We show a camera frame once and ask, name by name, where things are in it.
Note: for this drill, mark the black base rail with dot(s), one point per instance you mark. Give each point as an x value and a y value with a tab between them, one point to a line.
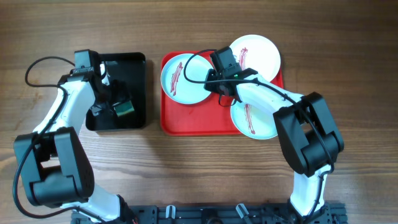
267	213

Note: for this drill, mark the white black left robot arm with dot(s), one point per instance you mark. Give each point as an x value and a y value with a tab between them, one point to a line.
53	173

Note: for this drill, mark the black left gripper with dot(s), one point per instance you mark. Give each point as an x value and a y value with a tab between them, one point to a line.
122	94

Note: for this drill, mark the red serving tray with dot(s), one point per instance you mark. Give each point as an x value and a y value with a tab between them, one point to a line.
201	119

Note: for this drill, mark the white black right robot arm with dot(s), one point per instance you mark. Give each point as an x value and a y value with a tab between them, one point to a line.
309	138

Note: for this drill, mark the green yellow sponge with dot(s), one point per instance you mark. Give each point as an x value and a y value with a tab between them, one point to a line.
123	108

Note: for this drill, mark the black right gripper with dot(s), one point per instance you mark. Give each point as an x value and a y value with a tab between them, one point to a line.
211	86

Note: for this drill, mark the black water tray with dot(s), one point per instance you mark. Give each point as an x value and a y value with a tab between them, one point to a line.
136	63

